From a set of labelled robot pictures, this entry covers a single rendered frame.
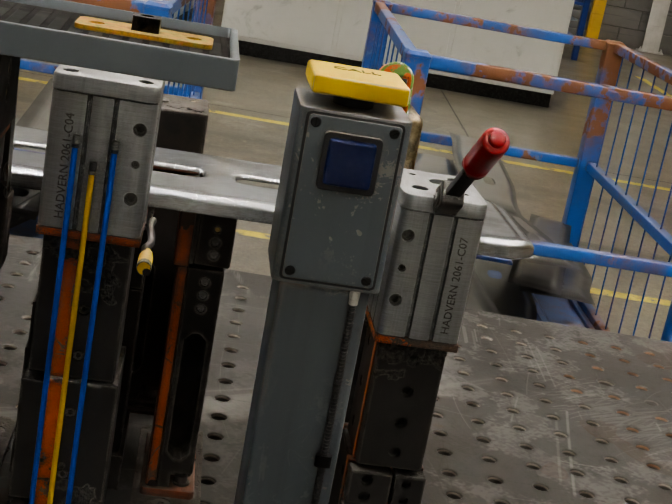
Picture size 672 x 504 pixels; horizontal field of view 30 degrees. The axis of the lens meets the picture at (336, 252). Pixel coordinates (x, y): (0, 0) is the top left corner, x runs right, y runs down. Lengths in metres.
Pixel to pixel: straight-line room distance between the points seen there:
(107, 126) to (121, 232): 0.08
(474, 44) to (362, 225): 8.21
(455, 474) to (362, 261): 0.61
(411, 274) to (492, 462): 0.49
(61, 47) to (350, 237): 0.21
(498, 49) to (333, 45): 1.16
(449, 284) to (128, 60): 0.36
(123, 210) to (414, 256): 0.22
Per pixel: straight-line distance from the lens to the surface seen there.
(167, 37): 0.78
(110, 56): 0.72
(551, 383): 1.67
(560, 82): 2.84
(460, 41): 8.96
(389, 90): 0.76
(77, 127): 0.92
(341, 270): 0.78
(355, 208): 0.77
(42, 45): 0.72
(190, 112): 1.26
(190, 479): 1.21
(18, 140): 1.17
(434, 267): 0.96
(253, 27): 8.89
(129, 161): 0.92
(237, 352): 1.56
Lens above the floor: 1.27
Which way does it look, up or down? 16 degrees down
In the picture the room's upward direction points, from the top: 10 degrees clockwise
